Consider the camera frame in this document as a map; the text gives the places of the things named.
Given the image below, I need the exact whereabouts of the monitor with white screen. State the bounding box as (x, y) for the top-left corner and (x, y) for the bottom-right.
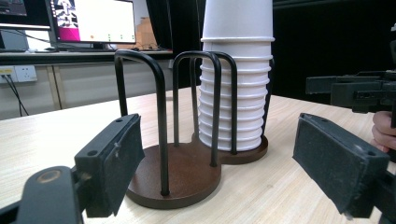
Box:
(45, 0), (137, 45)

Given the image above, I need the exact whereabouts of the cardboard box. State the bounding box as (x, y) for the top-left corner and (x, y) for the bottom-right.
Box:
(135, 17), (159, 49)

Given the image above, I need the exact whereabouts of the stack of white paper cups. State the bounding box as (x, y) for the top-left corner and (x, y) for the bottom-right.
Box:
(197, 0), (276, 152)

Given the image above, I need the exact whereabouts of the black wire cup rack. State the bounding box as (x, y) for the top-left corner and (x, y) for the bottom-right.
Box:
(114, 49), (275, 210)

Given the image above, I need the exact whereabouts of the white wall power outlet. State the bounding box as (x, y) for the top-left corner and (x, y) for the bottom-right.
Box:
(0, 64), (38, 84)

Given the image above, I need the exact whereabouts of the black curtain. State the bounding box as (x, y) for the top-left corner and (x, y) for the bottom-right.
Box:
(146, 0), (396, 105)

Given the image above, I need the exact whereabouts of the thin black monitor cable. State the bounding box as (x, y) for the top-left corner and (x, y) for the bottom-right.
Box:
(0, 28), (51, 44)

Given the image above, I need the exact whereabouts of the dark office desk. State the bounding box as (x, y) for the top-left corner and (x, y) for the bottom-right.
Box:
(0, 49), (174, 66)

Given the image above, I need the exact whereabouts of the monitor with dark screen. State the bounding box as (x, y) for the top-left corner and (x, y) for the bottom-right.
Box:
(0, 0), (51, 31)

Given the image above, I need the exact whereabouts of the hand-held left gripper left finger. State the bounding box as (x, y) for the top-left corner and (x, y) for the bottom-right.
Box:
(74, 113), (146, 218)

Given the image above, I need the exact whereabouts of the black power cable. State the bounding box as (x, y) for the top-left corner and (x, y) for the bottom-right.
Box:
(2, 74), (30, 117)

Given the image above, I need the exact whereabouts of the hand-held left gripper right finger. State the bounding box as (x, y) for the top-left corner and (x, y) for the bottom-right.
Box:
(292, 112), (390, 218)

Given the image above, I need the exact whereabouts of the metal desk leg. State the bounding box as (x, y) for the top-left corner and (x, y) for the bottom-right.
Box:
(46, 64), (67, 110)

